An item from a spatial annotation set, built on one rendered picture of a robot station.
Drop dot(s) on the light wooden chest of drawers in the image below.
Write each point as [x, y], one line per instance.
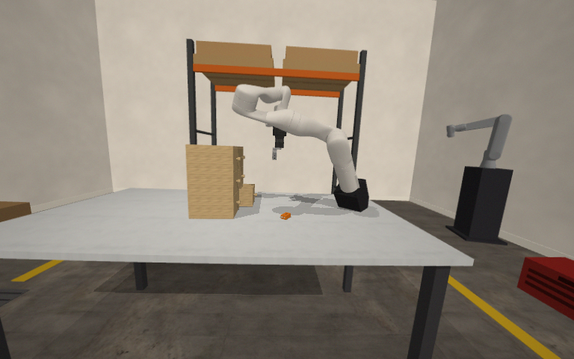
[210, 181]

